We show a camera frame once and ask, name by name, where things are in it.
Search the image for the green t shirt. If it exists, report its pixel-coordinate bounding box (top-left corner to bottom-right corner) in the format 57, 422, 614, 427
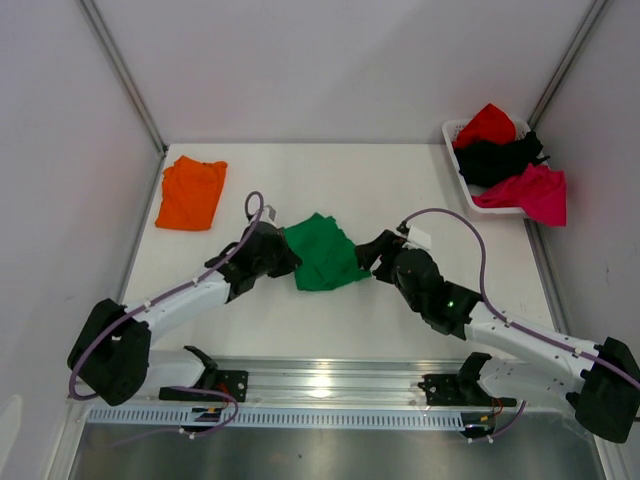
284, 213, 371, 292

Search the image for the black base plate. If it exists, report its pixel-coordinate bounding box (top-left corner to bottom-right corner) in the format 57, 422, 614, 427
159, 370, 249, 403
417, 373, 517, 407

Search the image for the right aluminium frame post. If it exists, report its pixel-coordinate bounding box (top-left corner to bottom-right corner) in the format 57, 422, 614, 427
527, 0, 614, 130

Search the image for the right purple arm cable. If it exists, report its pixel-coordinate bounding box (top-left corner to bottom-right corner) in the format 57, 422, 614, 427
395, 208, 640, 444

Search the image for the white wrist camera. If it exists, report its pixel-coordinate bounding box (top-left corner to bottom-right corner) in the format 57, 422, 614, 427
260, 205, 277, 226
406, 226, 433, 251

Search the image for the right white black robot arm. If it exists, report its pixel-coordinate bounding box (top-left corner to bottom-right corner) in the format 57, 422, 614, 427
354, 230, 639, 444

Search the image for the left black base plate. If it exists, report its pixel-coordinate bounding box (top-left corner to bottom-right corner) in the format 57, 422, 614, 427
159, 370, 249, 403

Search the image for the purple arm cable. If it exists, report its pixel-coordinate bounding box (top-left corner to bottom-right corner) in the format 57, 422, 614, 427
395, 208, 640, 444
67, 191, 265, 446

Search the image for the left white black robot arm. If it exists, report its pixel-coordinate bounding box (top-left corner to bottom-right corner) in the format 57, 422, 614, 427
67, 221, 303, 406

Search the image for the magenta t shirt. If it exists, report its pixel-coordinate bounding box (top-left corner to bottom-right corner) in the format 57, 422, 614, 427
472, 164, 568, 227

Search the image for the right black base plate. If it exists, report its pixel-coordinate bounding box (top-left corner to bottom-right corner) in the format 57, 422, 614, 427
417, 373, 517, 407

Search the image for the aluminium frame post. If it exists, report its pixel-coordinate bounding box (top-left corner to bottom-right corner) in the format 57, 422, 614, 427
76, 0, 168, 156
527, 0, 614, 130

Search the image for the left aluminium frame post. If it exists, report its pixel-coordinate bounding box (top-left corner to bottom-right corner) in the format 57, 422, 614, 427
76, 0, 168, 156

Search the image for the aluminium mounting rail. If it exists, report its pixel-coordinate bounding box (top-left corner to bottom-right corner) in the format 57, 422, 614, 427
66, 357, 612, 412

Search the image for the black t shirt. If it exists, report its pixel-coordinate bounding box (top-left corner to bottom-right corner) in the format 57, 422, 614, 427
454, 131, 548, 188

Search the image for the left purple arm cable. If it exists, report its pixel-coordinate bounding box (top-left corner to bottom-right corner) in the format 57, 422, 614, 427
67, 191, 265, 446

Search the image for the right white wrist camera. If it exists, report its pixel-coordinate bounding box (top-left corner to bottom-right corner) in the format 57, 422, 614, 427
406, 226, 433, 251

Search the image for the orange folded t shirt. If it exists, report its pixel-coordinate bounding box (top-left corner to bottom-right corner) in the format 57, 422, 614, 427
155, 155, 228, 232

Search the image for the red t shirt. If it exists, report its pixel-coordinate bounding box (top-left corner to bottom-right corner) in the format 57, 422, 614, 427
453, 103, 517, 149

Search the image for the white plastic basket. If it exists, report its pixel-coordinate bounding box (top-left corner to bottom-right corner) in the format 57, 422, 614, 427
442, 111, 546, 219

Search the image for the white slotted cable duct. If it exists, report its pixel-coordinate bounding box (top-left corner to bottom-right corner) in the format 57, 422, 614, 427
87, 406, 465, 431

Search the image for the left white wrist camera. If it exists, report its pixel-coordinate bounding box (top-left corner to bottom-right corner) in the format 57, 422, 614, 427
260, 205, 277, 226

